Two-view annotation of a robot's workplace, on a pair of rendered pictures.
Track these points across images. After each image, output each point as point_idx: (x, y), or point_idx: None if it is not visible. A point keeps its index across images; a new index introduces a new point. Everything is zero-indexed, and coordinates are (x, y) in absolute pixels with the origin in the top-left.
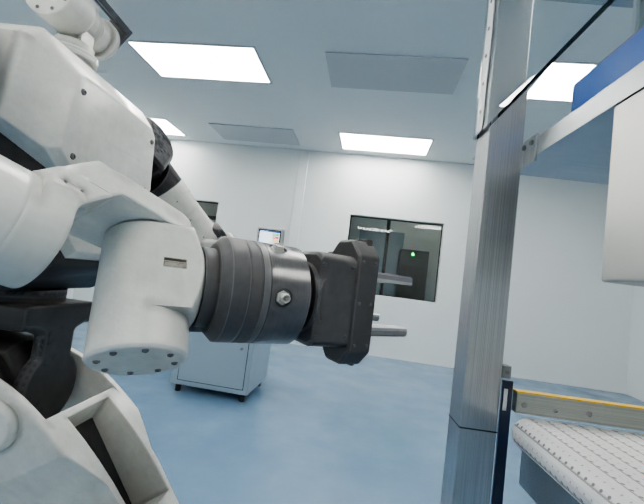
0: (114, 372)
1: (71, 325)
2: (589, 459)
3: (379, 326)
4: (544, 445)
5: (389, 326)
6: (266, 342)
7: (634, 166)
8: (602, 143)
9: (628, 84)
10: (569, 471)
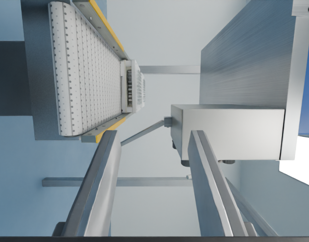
0: None
1: None
2: (80, 79)
3: (110, 197)
4: (67, 49)
5: (115, 163)
6: None
7: (242, 128)
8: (270, 60)
9: (291, 119)
10: (67, 81)
